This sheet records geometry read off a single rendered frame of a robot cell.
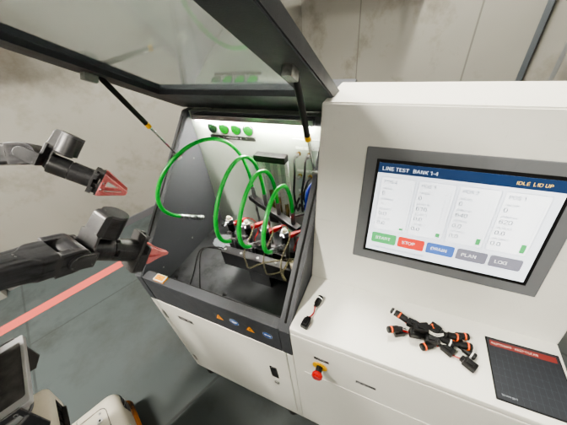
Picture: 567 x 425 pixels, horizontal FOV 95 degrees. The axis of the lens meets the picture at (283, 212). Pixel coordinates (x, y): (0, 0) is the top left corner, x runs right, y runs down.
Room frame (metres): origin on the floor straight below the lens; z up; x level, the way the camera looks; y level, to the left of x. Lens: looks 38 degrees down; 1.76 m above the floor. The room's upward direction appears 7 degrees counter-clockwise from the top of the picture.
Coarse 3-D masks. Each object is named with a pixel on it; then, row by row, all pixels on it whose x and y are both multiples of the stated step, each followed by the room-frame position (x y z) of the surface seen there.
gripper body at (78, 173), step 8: (72, 168) 0.71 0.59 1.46; (80, 168) 0.72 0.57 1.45; (88, 168) 0.74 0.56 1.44; (72, 176) 0.70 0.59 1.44; (80, 176) 0.70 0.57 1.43; (88, 176) 0.71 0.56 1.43; (96, 176) 0.70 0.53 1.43; (80, 184) 0.71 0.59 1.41; (88, 184) 0.69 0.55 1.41; (88, 192) 0.68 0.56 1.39
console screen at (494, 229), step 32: (384, 160) 0.61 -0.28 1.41; (416, 160) 0.58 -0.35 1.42; (448, 160) 0.55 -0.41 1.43; (480, 160) 0.52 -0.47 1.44; (512, 160) 0.49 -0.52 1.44; (544, 160) 0.47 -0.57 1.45; (384, 192) 0.59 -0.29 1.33; (416, 192) 0.55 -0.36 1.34; (448, 192) 0.52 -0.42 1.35; (480, 192) 0.49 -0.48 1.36; (512, 192) 0.47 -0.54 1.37; (544, 192) 0.44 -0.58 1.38; (384, 224) 0.56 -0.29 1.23; (416, 224) 0.52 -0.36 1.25; (448, 224) 0.49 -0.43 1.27; (480, 224) 0.46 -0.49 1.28; (512, 224) 0.44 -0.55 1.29; (544, 224) 0.41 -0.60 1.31; (384, 256) 0.53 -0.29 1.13; (416, 256) 0.49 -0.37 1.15; (448, 256) 0.46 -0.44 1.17; (480, 256) 0.43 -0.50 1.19; (512, 256) 0.41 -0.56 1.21; (544, 256) 0.38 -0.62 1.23; (512, 288) 0.37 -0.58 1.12
